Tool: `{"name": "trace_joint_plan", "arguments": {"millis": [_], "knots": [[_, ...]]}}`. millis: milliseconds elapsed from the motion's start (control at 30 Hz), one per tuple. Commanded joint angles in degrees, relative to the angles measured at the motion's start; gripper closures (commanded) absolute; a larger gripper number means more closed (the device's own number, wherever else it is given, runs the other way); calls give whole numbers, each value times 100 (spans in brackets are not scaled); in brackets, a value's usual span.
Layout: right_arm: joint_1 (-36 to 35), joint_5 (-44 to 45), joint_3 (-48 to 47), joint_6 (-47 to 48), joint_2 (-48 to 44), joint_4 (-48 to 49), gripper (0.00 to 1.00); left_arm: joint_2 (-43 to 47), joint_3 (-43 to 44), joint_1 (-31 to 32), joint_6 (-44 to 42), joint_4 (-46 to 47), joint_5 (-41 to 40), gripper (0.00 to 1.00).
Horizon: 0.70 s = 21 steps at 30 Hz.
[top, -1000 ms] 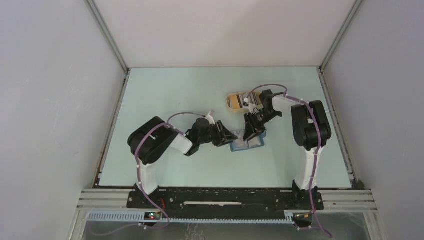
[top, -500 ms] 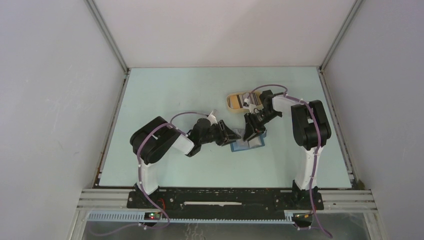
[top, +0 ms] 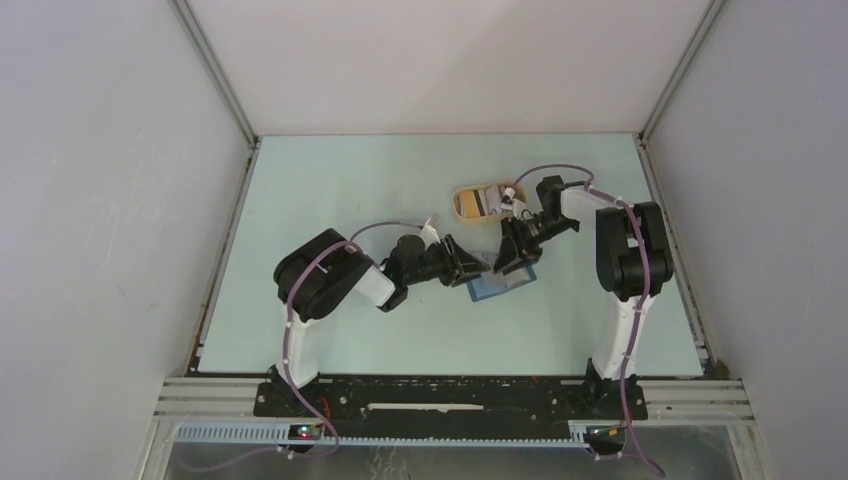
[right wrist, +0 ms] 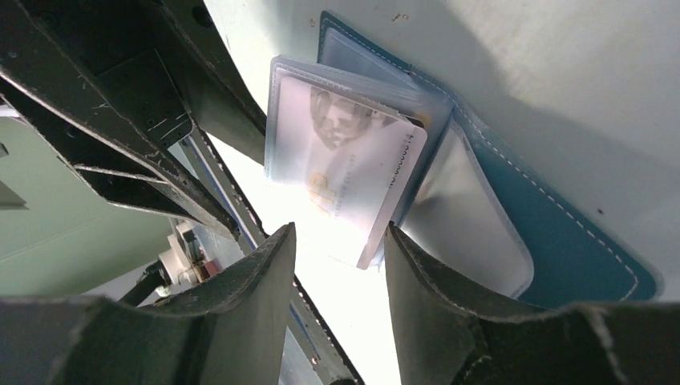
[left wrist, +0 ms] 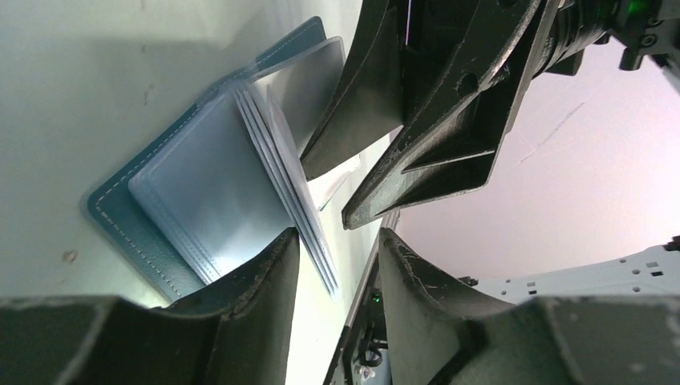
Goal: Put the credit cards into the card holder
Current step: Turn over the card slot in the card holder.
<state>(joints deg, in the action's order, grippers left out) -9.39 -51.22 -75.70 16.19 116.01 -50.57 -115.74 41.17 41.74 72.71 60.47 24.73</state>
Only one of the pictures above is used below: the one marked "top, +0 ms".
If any orange card with black stripe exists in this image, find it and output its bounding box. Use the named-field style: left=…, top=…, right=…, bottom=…
left=457, top=189, right=485, bottom=219

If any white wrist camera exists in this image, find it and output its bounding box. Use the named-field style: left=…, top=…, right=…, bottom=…
left=419, top=214, right=441, bottom=248
left=498, top=187, right=526, bottom=216

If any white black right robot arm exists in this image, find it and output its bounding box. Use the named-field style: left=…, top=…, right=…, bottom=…
left=493, top=176, right=674, bottom=418

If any aluminium frame rail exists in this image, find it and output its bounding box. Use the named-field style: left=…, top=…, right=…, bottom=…
left=154, top=375, right=754, bottom=425

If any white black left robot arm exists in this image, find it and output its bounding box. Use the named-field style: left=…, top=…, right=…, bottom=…
left=273, top=226, right=491, bottom=417

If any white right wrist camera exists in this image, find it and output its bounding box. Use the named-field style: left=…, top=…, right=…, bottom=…
left=498, top=187, right=526, bottom=216

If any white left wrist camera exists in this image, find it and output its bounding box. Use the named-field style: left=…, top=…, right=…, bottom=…
left=419, top=214, right=441, bottom=248

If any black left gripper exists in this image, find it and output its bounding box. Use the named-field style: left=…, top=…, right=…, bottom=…
left=404, top=235, right=490, bottom=288

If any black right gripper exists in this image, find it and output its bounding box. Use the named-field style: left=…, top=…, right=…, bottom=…
left=494, top=213, right=579, bottom=275

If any stack of cards in tray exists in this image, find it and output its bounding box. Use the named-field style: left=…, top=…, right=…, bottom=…
left=481, top=185, right=511, bottom=216

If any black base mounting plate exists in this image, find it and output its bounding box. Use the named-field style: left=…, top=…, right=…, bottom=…
left=253, top=374, right=648, bottom=441

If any grey cable duct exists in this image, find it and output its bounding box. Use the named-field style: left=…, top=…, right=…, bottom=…
left=173, top=423, right=627, bottom=449

